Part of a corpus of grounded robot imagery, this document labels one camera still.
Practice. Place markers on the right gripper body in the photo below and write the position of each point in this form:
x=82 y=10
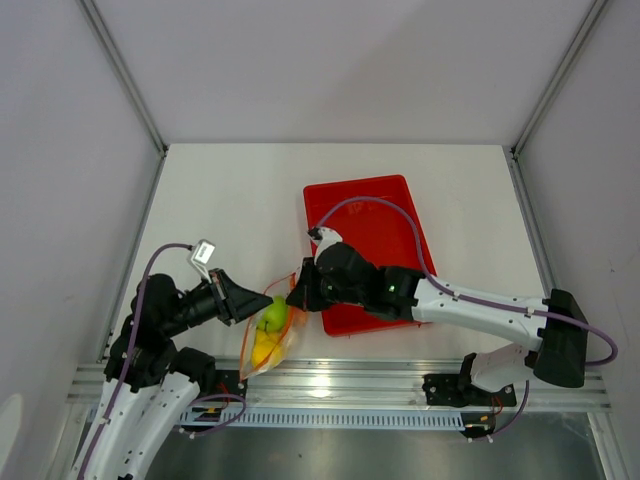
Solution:
x=329 y=296

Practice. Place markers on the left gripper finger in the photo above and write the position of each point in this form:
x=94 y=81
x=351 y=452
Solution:
x=229 y=289
x=239 y=309

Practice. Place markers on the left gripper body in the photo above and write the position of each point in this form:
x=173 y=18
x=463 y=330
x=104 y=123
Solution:
x=202 y=304

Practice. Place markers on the green apple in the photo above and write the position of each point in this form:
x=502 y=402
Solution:
x=274 y=317

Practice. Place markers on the clear zip top bag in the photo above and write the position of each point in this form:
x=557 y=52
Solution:
x=291 y=334

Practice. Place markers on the yellow bumpy gourd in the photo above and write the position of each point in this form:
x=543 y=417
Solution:
x=268 y=350

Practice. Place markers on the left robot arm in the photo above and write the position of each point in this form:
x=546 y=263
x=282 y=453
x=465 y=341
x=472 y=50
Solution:
x=148 y=381

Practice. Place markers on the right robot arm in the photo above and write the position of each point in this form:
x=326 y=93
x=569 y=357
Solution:
x=542 y=341

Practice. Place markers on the red plastic tray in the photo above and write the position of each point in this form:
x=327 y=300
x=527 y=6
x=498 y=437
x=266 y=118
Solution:
x=375 y=215

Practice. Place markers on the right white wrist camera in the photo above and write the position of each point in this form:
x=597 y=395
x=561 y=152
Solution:
x=323 y=237

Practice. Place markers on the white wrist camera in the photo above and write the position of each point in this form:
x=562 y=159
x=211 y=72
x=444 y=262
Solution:
x=323 y=237
x=199 y=257

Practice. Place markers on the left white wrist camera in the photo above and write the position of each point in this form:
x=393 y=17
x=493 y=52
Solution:
x=199 y=257

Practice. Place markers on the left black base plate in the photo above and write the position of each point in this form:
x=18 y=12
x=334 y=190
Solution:
x=225 y=381

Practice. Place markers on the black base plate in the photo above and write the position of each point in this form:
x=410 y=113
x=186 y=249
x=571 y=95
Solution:
x=451 y=391
x=225 y=381

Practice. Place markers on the aluminium mounting rail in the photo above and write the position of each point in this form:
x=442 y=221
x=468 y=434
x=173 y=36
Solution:
x=394 y=385

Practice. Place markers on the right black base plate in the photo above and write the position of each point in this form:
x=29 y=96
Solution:
x=451 y=391

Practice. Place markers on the slotted cable duct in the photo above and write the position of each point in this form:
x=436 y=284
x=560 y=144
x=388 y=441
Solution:
x=413 y=419

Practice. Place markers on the left aluminium frame post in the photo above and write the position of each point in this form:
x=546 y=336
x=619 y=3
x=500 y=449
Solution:
x=118 y=65

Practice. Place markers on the aluminium frame post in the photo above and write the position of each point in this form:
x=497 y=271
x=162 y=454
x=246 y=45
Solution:
x=569 y=59
x=118 y=65

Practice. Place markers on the right aluminium frame post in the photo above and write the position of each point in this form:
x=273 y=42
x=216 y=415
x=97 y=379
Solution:
x=569 y=59

